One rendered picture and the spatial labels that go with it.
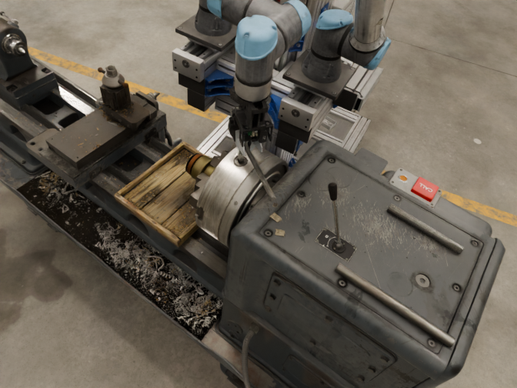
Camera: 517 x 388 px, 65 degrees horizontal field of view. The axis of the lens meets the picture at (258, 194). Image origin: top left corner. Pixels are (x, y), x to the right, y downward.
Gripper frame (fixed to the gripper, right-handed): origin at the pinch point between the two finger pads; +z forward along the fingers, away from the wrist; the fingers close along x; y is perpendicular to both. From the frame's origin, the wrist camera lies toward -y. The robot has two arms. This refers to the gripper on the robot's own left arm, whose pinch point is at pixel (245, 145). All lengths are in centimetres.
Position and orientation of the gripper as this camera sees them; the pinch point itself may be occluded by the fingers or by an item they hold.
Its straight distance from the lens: 103.5
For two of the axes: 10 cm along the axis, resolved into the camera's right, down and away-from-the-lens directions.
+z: -0.6, 5.6, 8.3
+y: 3.1, 8.0, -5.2
